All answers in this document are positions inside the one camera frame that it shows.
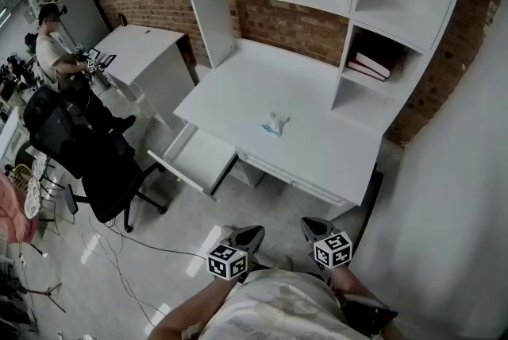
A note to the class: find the grey board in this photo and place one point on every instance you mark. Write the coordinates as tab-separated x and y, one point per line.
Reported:
83	16

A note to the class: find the person's right forearm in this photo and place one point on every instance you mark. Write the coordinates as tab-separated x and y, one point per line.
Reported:
351	283

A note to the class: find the person's white printed shirt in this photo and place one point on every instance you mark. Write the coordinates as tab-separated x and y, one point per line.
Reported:
278	310

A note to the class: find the person's light shoe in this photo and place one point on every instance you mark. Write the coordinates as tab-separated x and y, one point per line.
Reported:
285	263

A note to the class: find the white desk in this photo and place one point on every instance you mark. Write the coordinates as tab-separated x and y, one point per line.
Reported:
246	92

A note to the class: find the pink cloth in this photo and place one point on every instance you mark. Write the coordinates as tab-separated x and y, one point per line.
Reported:
12	211

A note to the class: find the patterned seat chair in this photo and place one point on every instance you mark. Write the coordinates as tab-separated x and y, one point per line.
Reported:
33	195

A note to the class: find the black picture frame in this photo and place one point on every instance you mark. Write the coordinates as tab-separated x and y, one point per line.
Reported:
108	59

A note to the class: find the red book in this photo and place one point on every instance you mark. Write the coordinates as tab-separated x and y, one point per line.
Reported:
379	59
365	71

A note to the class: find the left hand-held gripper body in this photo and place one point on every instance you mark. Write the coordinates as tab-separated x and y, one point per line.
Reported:
227	262

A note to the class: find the white item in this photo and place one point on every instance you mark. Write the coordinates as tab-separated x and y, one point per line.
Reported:
275	123

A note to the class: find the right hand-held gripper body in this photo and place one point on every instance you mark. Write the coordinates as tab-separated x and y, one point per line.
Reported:
333	250

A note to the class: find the person's left forearm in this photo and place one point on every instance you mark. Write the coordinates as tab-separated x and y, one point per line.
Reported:
186	310

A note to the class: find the black office chair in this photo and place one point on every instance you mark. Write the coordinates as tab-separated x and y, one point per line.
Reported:
99	171

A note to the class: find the tripod stand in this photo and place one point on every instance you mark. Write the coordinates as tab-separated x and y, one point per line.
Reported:
48	292

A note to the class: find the black pouch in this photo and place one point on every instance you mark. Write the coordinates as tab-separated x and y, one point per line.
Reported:
369	312

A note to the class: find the wide white drawer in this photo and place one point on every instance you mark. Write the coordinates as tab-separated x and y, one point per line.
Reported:
278	171

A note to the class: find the white desk drawer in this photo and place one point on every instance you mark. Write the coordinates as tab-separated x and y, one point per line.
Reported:
198	159

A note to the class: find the white side table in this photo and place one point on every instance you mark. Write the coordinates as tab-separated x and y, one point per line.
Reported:
139	48

